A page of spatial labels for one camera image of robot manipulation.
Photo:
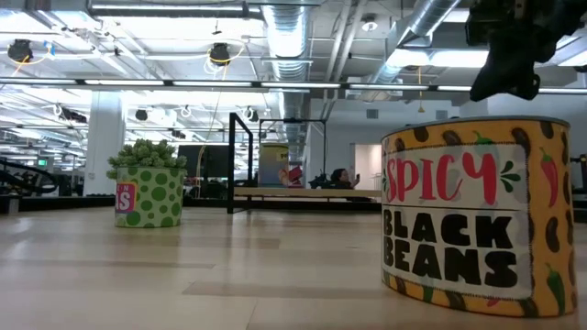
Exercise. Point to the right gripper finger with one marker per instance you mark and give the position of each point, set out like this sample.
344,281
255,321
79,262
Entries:
504,78

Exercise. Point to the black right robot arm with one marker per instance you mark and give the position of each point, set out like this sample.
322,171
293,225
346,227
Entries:
571,18

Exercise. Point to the person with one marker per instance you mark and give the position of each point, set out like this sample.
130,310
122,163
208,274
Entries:
340,179

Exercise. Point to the long ceiling light strip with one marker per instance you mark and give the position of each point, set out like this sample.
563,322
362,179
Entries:
293,84

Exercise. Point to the pale blue peaches can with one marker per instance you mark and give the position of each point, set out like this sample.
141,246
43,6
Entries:
270,167

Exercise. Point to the black ceiling lamp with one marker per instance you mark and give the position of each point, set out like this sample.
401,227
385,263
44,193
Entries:
19,50
220,53

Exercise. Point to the black computer monitor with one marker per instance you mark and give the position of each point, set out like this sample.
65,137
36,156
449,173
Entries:
204,160

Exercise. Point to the green artificial succulent plant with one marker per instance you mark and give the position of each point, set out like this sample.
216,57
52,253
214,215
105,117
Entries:
147,153

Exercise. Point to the white pillar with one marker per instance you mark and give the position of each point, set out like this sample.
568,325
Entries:
104,142

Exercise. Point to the green exit sign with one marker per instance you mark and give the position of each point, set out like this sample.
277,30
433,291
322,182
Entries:
42,161

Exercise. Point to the black railing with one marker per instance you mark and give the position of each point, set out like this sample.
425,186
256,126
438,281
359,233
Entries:
27,179

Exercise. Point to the smooth silver ceiling duct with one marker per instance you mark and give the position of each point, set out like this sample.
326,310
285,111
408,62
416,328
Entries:
422,23

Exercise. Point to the ribbed silver ceiling duct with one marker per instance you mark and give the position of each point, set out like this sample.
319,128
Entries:
286,36

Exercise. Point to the wooden shelf with black frame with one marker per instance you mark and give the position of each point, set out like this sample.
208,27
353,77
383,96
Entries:
293,192

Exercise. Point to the black table frame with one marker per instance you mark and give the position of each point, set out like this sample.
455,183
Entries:
55,201

